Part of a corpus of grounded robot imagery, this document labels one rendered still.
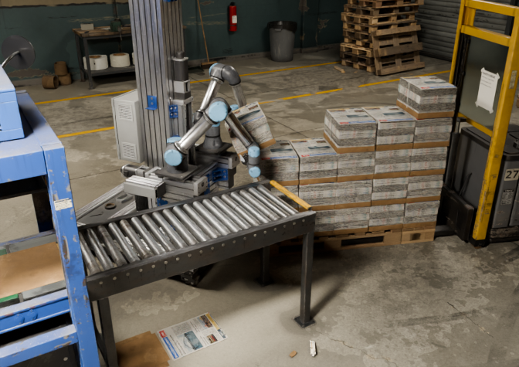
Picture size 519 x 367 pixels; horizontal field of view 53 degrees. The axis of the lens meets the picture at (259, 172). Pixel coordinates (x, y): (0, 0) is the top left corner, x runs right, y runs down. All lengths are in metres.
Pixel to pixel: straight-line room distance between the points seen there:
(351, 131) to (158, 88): 1.40
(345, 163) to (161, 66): 1.49
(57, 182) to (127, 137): 1.81
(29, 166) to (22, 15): 7.61
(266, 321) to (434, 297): 1.19
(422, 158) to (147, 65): 2.14
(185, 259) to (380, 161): 1.84
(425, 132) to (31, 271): 2.80
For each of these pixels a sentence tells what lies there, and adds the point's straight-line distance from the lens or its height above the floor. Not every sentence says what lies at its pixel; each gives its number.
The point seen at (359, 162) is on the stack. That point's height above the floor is 0.75.
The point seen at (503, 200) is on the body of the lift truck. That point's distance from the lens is 4.46.
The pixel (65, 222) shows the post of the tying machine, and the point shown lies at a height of 1.23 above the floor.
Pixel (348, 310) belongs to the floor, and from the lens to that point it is 3.63.
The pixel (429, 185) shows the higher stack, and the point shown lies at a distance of 4.24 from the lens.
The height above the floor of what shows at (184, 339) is 0.01.
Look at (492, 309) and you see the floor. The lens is 3.91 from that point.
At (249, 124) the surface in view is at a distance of 3.63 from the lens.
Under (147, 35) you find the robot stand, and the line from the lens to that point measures 3.62.
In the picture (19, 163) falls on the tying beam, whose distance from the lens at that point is 2.07.
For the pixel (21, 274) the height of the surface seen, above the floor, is 0.80.
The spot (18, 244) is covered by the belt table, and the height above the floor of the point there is 0.80.
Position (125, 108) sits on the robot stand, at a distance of 3.80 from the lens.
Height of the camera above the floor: 2.25
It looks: 24 degrees down
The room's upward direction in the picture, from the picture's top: straight up
